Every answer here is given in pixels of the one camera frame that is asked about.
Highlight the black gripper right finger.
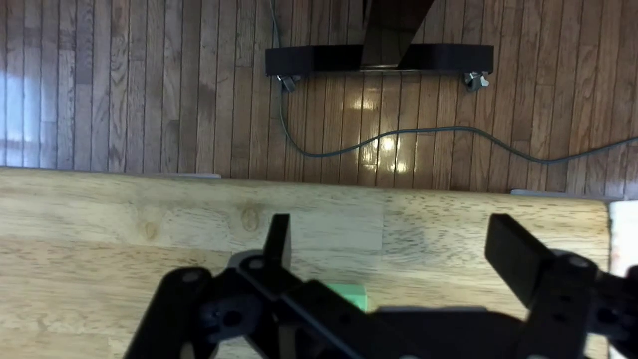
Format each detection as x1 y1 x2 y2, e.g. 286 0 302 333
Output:
484 214 638 359

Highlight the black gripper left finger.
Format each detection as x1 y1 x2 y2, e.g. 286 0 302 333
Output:
123 214 370 359

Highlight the lime green lego block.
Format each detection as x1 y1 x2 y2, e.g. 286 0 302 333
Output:
328 283 368 311

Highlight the black wheeled stand base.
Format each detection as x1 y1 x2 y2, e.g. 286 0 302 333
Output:
264 0 494 90

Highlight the grey floor cable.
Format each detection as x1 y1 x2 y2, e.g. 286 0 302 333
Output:
266 0 638 166

